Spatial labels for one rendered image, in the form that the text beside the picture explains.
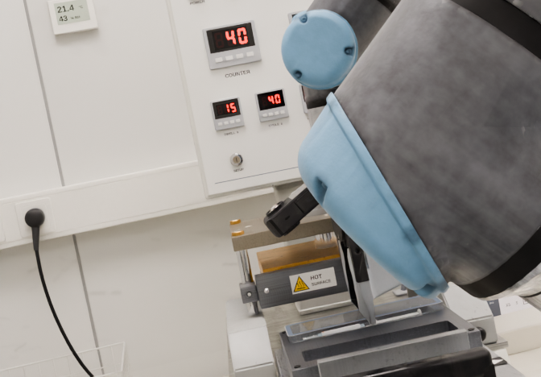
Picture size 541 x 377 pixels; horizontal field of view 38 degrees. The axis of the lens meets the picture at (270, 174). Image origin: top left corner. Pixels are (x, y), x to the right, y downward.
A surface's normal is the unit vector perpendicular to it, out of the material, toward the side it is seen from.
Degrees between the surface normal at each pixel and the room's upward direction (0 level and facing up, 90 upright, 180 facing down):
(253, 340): 41
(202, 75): 90
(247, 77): 90
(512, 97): 104
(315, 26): 90
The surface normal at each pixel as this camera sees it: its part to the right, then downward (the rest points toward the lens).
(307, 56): -0.16, 0.08
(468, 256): -0.37, 0.62
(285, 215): 0.10, 0.04
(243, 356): -0.10, -0.72
